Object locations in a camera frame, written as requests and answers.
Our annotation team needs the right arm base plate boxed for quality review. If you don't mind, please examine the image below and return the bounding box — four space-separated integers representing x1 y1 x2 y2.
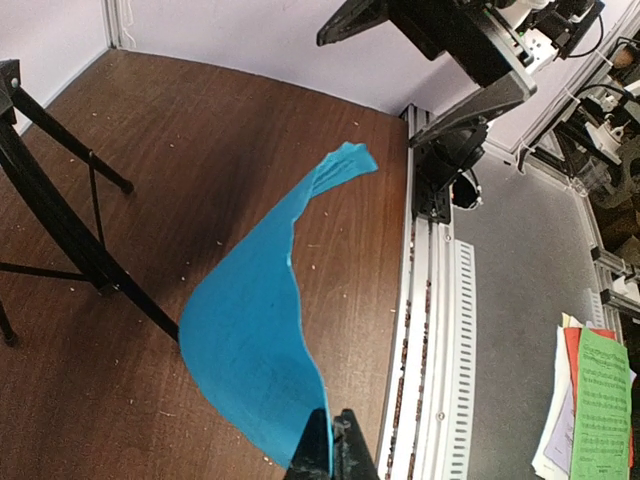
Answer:
411 169 451 224

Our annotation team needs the blue sheet music page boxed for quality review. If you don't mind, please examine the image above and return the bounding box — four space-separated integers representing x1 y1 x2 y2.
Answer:
178 142 378 467

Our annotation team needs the stack of coloured papers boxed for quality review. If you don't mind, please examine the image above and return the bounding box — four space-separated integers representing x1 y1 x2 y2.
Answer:
531 315 634 479

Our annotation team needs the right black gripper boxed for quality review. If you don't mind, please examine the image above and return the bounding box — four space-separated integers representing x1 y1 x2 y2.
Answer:
316 0 537 148

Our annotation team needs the black music stand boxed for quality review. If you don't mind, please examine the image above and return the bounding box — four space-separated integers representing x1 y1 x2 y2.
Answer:
1 59 178 340

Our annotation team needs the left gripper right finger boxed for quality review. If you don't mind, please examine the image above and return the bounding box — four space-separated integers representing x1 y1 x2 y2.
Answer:
332 409 378 480

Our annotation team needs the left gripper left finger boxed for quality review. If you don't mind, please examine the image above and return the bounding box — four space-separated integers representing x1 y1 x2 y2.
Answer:
284 408 333 480

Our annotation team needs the aluminium front rail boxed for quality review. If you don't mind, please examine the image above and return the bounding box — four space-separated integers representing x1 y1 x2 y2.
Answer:
374 104 476 480

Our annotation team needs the green sheet music page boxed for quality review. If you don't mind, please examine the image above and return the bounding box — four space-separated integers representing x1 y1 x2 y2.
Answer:
570 329 632 479

